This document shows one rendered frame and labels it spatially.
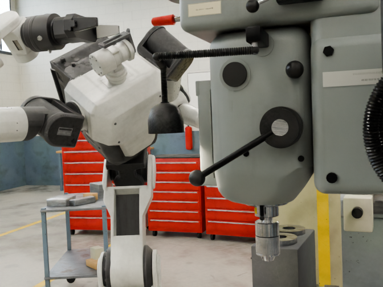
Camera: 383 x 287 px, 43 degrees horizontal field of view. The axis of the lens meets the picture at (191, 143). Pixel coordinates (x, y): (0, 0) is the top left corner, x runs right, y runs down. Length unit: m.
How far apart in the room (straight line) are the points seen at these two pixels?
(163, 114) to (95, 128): 0.47
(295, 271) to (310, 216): 1.49
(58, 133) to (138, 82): 0.26
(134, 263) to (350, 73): 0.99
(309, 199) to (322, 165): 1.89
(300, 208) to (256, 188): 1.84
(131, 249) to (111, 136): 0.39
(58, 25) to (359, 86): 0.70
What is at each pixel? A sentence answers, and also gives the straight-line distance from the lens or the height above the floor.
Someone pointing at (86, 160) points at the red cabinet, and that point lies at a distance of 6.39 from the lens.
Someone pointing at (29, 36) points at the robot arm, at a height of 1.69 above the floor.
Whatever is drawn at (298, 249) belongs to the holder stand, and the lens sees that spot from 1.24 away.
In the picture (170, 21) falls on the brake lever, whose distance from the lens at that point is 1.12.
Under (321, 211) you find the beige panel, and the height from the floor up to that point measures 0.95.
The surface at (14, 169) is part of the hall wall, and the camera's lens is 12.26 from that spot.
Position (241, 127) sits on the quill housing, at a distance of 0.86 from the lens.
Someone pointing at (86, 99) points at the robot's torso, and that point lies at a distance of 1.38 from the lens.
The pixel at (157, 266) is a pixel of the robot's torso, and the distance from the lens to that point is 1.60.
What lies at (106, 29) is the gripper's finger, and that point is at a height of 1.70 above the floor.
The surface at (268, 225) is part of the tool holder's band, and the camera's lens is 0.95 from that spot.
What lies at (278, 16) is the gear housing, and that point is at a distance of 0.84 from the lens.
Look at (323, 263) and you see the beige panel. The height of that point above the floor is 0.67.
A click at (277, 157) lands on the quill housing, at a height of 1.40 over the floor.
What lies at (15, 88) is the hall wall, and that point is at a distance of 12.43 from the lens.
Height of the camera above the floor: 1.48
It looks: 3 degrees down
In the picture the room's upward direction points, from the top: 2 degrees counter-clockwise
